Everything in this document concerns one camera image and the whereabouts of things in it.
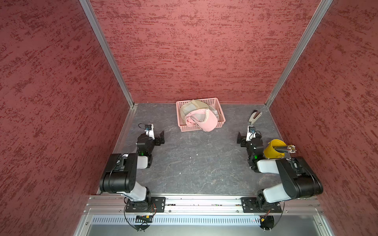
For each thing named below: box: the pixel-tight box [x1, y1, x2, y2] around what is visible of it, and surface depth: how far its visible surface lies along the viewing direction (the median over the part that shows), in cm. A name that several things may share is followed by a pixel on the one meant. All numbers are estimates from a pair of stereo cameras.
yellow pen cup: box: [263, 139, 287, 159], surface depth 88 cm
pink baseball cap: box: [185, 108, 218, 133], surface depth 102 cm
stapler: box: [247, 109, 263, 125], surface depth 112 cm
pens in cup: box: [274, 144, 297, 154], surface depth 79 cm
